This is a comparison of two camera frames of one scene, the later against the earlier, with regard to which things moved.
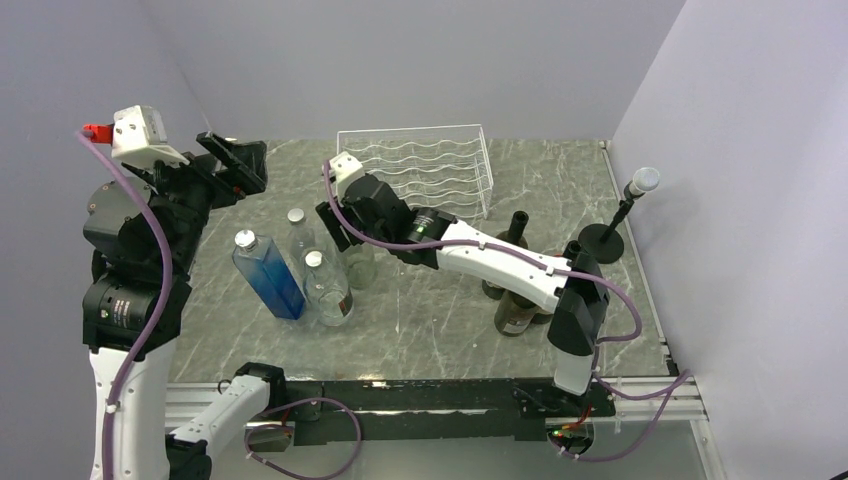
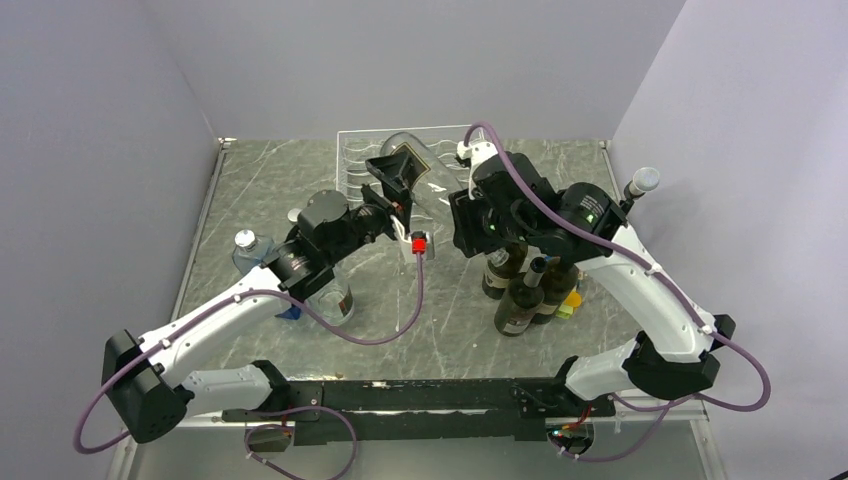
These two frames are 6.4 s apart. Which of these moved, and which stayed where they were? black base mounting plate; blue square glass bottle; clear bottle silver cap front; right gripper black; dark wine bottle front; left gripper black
Moved: left gripper black; right gripper black
Stayed: dark wine bottle front; clear bottle silver cap front; black base mounting plate; blue square glass bottle
